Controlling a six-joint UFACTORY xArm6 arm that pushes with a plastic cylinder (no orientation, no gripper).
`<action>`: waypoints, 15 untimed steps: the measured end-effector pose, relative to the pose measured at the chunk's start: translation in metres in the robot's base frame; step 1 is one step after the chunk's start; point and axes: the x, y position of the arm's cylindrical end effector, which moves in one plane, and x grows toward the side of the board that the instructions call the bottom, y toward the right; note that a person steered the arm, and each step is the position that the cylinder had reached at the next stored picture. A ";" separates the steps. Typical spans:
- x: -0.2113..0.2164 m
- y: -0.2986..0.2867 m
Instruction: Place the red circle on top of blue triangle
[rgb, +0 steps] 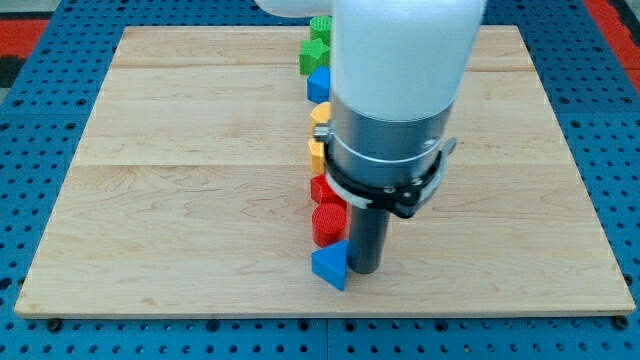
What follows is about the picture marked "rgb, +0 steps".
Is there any blue triangle block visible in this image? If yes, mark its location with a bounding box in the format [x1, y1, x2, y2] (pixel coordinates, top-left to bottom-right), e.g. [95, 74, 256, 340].
[311, 240, 349, 291]

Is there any green star block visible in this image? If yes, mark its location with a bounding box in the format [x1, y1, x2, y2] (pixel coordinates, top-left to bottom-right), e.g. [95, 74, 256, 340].
[299, 38, 331, 75]

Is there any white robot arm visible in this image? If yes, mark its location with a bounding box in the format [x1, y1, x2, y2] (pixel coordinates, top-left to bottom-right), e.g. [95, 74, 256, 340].
[256, 0, 486, 274]

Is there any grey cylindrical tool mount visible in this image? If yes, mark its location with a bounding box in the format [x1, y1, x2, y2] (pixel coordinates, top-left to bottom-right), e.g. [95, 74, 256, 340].
[314, 95, 456, 219]

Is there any blue pentagon block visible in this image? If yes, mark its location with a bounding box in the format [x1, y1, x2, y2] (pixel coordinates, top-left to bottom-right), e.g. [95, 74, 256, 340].
[307, 66, 330, 104]

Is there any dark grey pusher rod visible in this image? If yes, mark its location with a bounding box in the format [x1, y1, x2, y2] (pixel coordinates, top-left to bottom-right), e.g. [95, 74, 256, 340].
[347, 206, 390, 274]

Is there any green circle block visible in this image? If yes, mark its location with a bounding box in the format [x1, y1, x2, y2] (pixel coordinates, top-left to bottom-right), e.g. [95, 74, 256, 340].
[309, 15, 332, 46]

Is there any red block behind circle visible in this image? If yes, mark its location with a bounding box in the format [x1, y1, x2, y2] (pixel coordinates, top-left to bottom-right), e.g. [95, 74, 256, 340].
[310, 175, 346, 207]

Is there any yellow round block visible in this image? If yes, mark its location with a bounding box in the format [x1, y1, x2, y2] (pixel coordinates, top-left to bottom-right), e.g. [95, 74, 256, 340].
[310, 101, 331, 130]

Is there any wooden board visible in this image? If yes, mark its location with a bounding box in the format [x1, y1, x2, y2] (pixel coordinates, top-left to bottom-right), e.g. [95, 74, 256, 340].
[15, 26, 636, 319]

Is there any yellow pentagon block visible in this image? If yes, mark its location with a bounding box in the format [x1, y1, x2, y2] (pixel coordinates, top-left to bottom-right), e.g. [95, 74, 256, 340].
[307, 139, 325, 175]

